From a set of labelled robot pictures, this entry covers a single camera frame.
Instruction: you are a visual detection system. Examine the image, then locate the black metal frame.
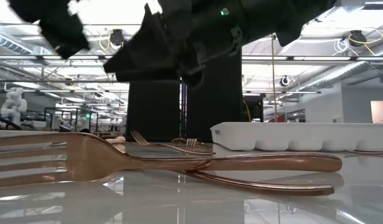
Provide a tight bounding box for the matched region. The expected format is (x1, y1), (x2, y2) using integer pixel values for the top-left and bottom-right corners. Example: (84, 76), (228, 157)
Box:
(44, 107), (99, 131)

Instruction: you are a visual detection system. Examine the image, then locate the black cabinet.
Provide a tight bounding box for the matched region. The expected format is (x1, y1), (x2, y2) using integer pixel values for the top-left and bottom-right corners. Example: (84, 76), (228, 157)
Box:
(242, 95), (264, 123)

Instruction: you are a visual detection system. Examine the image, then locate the black folding screen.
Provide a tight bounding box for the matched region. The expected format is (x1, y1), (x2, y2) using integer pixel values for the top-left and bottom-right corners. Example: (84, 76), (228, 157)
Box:
(126, 46), (244, 143)

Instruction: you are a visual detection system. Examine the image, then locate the yellow hanging cable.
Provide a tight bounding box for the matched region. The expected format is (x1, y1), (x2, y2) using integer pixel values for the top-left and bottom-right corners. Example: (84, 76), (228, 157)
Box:
(270, 32), (278, 123)

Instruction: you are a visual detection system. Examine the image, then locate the white cutlery organizer tray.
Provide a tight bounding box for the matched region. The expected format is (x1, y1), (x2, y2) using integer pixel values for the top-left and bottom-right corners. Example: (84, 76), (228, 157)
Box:
(209, 121), (383, 152)

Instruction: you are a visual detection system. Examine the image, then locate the red object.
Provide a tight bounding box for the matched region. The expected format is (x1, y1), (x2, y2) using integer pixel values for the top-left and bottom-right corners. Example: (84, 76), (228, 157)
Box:
(268, 113), (286, 123)

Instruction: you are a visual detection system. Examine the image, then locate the grey ceiling rail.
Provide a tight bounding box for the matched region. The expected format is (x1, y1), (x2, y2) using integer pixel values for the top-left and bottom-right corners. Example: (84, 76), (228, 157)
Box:
(0, 55), (383, 62)

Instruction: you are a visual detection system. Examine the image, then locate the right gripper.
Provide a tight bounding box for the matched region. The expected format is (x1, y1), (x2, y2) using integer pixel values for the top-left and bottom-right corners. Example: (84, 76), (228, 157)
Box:
(103, 0), (245, 90)

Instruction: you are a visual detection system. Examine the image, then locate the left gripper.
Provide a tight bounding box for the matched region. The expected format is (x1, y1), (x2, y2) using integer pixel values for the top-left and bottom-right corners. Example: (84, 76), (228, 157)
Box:
(7, 0), (90, 60)

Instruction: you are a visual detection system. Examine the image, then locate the silver ventilation duct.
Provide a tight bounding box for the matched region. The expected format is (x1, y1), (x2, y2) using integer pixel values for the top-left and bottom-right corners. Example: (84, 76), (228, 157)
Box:
(298, 60), (383, 91)
(0, 30), (35, 56)

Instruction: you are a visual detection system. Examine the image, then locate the copper fork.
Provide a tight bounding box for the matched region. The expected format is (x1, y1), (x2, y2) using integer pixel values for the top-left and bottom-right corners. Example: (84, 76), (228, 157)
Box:
(184, 138), (212, 149)
(0, 132), (344, 189)
(345, 149), (383, 157)
(130, 130), (214, 156)

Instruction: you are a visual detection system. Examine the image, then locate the white robot figure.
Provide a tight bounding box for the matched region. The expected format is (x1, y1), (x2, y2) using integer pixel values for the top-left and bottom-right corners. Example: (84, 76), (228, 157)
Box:
(0, 87), (28, 126)

